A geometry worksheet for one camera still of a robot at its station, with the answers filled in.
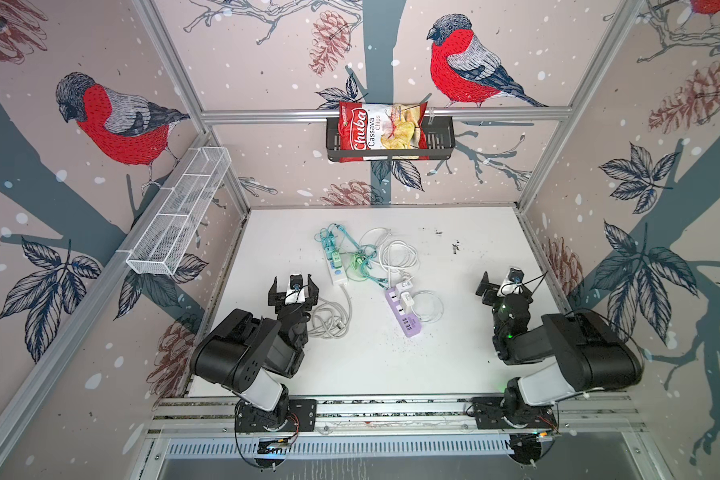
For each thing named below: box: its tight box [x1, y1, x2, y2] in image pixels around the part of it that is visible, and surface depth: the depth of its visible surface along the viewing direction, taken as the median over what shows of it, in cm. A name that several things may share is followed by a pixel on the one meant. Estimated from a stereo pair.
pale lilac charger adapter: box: [396, 276, 415, 293], surface depth 91 cm
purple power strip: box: [385, 287, 422, 338], surface depth 90 cm
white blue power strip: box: [326, 254, 348, 285], surface depth 100 cm
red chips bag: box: [339, 101, 430, 163], surface depth 90 cm
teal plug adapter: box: [322, 236, 336, 253], surface depth 102 cm
